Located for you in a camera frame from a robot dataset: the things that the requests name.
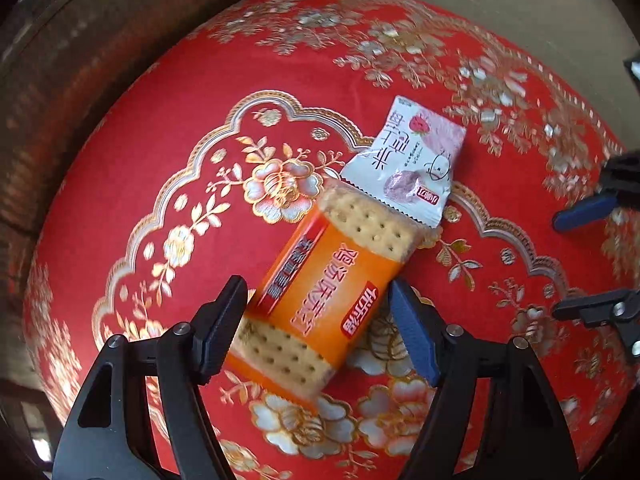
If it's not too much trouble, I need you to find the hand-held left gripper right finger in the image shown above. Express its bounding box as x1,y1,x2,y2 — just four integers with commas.
387,279,581,480

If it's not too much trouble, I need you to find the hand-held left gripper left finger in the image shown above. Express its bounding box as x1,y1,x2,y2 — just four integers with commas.
52,275,249,480

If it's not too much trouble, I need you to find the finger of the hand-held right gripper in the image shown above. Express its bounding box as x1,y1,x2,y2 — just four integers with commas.
552,152,640,233
552,290,640,361

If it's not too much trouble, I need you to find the orange cracker packet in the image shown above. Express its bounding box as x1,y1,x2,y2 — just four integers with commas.
225,186,418,406

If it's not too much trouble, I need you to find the pink and white snack packet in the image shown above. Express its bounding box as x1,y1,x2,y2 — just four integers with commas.
340,96,467,231

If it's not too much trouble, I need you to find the red floral tablecloth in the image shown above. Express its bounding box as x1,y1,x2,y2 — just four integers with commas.
22,0,640,480

